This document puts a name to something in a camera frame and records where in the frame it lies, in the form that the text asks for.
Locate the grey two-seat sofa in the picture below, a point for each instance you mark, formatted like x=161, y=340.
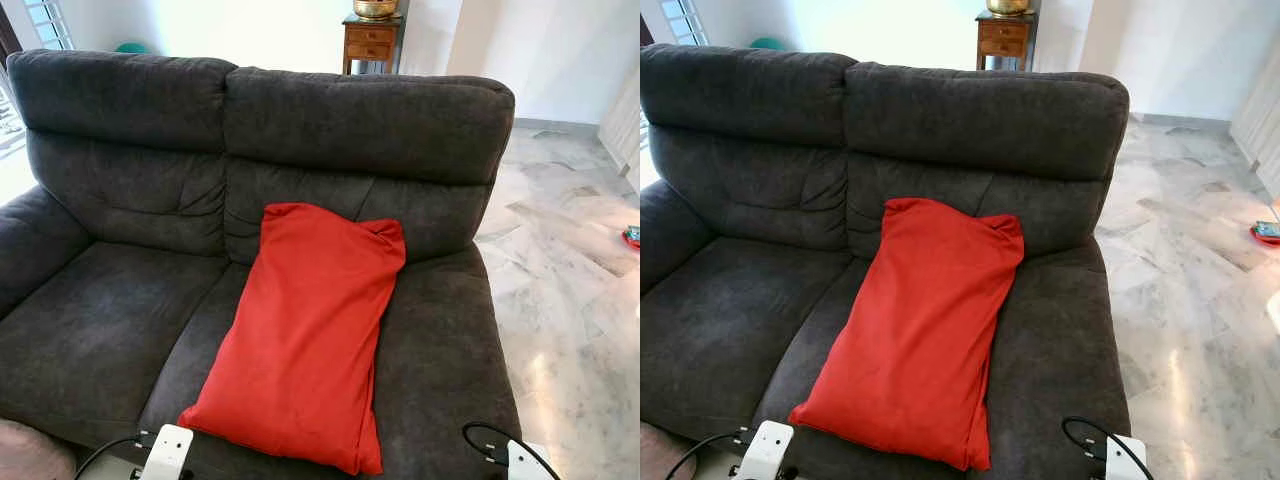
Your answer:
x=110, y=320
x=740, y=320

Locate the pink pillow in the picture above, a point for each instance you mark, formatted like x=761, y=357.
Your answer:
x=652, y=455
x=30, y=455

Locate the red tray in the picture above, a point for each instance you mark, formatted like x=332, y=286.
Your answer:
x=632, y=238
x=1266, y=236

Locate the white cabinet door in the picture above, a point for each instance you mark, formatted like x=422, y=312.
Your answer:
x=622, y=130
x=1258, y=120

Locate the window grille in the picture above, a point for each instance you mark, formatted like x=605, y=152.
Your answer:
x=688, y=18
x=50, y=22

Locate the teal plastic stool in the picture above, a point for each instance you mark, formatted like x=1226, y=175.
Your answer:
x=132, y=48
x=767, y=43

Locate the wooden side table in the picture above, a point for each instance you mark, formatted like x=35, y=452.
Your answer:
x=370, y=42
x=1003, y=38

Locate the brass pot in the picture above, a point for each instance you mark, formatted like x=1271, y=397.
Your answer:
x=1008, y=6
x=375, y=8

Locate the brown door frame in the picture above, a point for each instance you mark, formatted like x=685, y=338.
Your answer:
x=8, y=40
x=645, y=30

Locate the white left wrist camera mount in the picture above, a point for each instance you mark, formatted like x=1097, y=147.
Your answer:
x=168, y=450
x=768, y=448

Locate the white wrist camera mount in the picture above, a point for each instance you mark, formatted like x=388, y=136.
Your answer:
x=768, y=448
x=1125, y=460
x=525, y=465
x=168, y=450

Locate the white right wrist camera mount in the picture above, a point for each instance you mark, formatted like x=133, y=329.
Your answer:
x=1125, y=460
x=525, y=465

